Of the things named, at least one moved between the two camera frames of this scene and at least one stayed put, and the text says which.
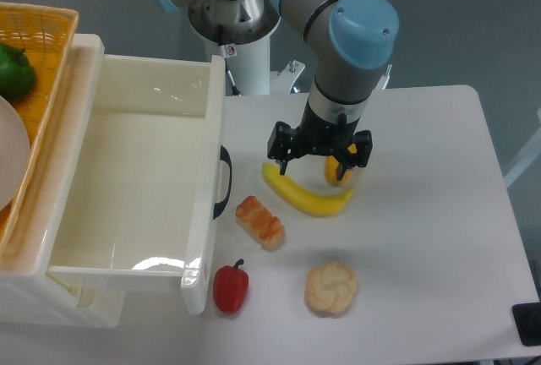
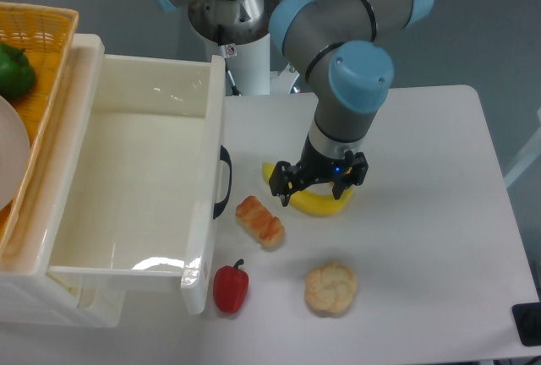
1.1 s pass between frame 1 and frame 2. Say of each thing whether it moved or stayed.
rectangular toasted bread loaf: stayed
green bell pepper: stayed
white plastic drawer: stayed
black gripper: moved
